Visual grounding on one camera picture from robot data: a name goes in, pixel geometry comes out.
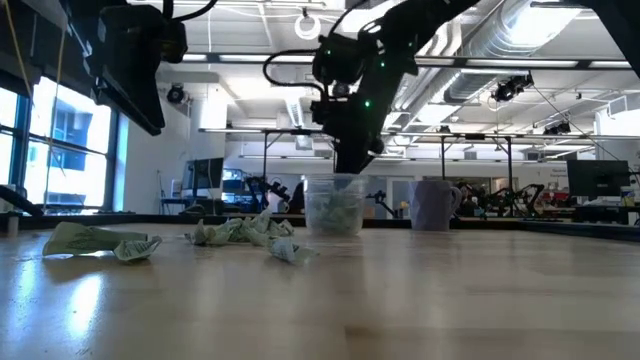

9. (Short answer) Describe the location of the dark office desk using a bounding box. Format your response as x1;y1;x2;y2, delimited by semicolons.
572;202;640;225

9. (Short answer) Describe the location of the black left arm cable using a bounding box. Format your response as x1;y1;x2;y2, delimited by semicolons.
163;0;221;24

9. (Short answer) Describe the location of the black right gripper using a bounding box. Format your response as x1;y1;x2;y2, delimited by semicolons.
332;87;387;176

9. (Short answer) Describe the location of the black computer monitor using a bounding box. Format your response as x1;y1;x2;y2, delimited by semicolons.
566;158;632;199
180;157;225;200

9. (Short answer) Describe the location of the yellow hanging cord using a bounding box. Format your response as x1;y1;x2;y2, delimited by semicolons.
3;0;34;101

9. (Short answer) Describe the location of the black overhead camera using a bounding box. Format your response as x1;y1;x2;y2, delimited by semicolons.
491;73;535;103

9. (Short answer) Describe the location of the lavender mug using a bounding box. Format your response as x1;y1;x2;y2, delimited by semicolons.
408;179;464;232

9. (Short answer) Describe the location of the white cable coil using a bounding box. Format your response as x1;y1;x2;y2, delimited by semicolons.
293;13;323;42

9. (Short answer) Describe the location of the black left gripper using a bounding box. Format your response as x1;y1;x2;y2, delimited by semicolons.
64;0;167;137

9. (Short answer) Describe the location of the pile of crumpled green paper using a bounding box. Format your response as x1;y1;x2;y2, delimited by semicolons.
42;221;149;259

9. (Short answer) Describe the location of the round black ceiling device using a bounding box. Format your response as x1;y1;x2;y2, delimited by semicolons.
166;83;187;105

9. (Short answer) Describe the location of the long ceiling light bar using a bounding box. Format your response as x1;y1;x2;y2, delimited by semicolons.
179;52;640;70

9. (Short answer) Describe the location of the green stevia packet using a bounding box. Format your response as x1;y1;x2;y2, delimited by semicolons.
332;192;362;234
269;218;296;238
268;236;320;267
227;208;275;247
187;218;232;247
310;199;341;235

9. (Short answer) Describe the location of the clear plastic cup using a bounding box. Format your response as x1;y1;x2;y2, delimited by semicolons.
303;173;369;237

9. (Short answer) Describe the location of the banknote paper piece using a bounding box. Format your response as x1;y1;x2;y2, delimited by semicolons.
113;235;164;264

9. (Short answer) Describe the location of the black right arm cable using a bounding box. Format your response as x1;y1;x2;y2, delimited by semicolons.
261;48;327;97

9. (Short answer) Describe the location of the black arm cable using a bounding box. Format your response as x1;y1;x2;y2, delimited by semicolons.
163;0;221;24
261;48;327;97

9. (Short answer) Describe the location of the large office window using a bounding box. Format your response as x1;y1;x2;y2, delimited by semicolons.
0;74;121;216

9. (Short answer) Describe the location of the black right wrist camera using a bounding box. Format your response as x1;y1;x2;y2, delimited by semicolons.
309;98;336;126

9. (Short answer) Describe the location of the person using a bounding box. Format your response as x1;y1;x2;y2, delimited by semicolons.
462;192;484;217
288;180;307;215

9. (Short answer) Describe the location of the black background rig frame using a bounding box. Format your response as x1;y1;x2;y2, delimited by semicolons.
438;132;515;181

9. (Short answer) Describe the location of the silver ventilation duct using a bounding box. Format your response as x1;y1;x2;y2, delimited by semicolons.
434;0;591;104

